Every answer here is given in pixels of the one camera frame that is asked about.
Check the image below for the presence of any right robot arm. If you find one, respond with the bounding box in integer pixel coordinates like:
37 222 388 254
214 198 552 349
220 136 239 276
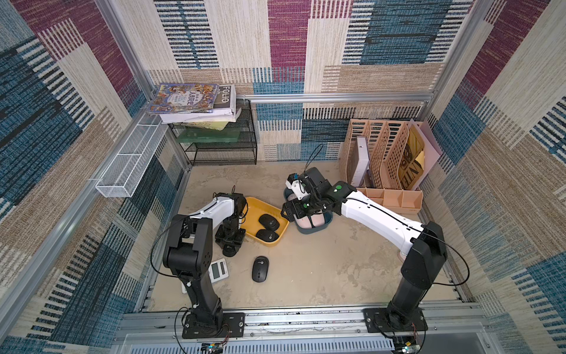
281 168 447 334

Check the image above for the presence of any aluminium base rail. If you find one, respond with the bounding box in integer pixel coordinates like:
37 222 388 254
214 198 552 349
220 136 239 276
111 301 502 353

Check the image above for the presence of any black wire shelf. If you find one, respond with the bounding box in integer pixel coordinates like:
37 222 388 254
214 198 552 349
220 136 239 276
170 100 258 167

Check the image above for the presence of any black mouse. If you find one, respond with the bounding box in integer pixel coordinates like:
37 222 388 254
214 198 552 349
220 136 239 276
259 214 280 232
255 230 279 243
251 256 270 283

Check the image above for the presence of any white calculator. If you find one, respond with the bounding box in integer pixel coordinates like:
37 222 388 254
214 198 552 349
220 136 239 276
209 258 229 283

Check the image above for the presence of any white book under stack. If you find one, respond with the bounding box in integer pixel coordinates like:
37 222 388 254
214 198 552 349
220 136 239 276
159 109 242 124

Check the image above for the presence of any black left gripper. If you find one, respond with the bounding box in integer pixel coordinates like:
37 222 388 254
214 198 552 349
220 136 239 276
215 218 246 251

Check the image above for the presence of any black folio book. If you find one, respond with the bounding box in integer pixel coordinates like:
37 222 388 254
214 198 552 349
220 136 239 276
212 84 237 115

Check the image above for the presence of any white binder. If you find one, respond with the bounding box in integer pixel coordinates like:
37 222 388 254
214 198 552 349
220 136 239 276
347 136 369 187

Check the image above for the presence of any pink desk organizer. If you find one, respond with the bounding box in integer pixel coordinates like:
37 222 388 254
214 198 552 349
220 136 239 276
339 119 423 215

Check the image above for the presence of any colourful picture book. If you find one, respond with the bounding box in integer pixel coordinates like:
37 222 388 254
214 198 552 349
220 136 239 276
147 83 220 114

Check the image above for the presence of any white wire basket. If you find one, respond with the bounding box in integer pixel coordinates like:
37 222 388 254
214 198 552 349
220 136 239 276
96 124 167 198

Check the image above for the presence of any yellow plastic bin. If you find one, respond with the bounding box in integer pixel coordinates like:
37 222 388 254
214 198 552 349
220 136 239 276
240 196 290 246

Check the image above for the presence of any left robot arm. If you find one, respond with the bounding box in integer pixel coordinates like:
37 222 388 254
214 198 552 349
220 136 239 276
162 193 247 339

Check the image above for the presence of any lilac folder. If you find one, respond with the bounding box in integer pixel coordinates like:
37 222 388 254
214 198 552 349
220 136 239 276
409 120 443 190

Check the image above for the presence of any teal plastic bin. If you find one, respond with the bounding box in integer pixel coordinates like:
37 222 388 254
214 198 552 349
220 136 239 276
281 208 333 235

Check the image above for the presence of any green folder on shelf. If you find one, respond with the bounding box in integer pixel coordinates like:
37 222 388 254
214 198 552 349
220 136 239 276
176 128 240 144

